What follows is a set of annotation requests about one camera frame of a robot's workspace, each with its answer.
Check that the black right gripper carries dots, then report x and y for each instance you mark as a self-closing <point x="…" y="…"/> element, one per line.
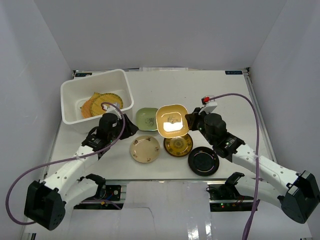
<point x="192" y="118"/>

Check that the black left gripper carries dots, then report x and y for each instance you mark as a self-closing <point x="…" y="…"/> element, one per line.
<point x="126" y="126"/>

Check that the green square panda dish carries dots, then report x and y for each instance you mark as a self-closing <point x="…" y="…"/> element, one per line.
<point x="146" y="119"/>

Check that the yellow square panda dish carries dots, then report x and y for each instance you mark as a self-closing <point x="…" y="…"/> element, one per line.
<point x="171" y="121"/>

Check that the square green-rimmed bamboo tray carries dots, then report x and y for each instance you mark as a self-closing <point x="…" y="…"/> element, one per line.
<point x="87" y="105"/>

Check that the round orange woven plate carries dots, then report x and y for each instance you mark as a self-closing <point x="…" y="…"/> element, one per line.
<point x="86" y="114"/>

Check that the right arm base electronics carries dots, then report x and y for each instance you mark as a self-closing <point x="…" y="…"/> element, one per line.
<point x="225" y="198"/>

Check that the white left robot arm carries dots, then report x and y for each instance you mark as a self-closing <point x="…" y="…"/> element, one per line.
<point x="47" y="201"/>

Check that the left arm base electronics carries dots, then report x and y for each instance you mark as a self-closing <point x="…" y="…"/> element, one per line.
<point x="110" y="197"/>

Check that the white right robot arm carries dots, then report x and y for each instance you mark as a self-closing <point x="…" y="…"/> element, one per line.
<point x="296" y="194"/>

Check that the white plastic bin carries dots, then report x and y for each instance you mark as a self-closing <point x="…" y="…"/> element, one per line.
<point x="81" y="98"/>

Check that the beige round patterned plate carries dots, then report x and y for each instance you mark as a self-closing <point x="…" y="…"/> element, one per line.
<point x="145" y="149"/>

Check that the yellow ornate round plate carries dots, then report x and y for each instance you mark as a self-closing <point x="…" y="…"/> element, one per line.
<point x="179" y="146"/>

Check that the black round plate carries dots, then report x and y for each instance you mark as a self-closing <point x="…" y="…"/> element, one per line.
<point x="203" y="161"/>

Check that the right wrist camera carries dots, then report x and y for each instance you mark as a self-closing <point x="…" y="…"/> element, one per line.
<point x="209" y="104"/>

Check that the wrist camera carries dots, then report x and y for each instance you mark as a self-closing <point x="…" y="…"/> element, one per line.
<point x="110" y="107"/>
<point x="209" y="104"/>

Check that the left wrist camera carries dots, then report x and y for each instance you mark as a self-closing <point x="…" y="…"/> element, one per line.
<point x="110" y="107"/>

